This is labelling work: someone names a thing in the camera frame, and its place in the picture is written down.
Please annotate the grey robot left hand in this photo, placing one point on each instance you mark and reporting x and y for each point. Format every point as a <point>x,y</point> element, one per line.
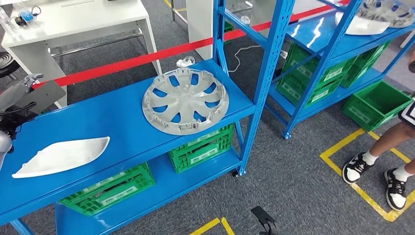
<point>14,94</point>

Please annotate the white curved plastic part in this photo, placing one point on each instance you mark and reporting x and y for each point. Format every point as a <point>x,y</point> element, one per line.
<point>363,27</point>
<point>61,157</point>

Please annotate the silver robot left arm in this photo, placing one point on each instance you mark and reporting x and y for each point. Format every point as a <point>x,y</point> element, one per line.
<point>3,146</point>

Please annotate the blue metal shelf rack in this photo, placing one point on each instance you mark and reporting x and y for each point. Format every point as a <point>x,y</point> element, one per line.
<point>301,35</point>
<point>107,113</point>

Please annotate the black ribbed round base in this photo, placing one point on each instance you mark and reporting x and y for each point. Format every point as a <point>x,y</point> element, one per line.
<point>6,65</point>

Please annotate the white desk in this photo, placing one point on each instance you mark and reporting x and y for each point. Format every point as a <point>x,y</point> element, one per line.
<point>81,16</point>

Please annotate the red barrier belt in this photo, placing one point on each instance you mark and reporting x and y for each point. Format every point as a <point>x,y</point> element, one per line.
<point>129,63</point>

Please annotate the grey plastic wheel hubcap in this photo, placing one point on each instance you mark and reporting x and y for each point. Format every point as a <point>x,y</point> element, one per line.
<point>184,100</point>
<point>385,9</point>

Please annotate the white power strip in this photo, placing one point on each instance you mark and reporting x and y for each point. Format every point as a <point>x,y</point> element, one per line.
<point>186,61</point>

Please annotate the white desk side panel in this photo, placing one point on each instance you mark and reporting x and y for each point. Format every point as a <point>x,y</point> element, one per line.
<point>199,26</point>

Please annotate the black robot right foot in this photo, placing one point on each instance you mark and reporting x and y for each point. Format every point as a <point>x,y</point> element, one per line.
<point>262,215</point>

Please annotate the black and white sneaker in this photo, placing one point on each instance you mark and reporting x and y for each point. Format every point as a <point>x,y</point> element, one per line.
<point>396,191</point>
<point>355,168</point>

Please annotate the person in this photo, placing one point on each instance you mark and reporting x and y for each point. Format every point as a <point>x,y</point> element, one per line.
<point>389,139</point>

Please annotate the black handheld controller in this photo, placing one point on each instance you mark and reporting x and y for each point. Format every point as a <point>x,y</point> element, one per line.
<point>412,66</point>

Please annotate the black wrist mount plate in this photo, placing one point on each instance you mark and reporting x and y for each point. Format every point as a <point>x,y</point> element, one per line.
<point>45,95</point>

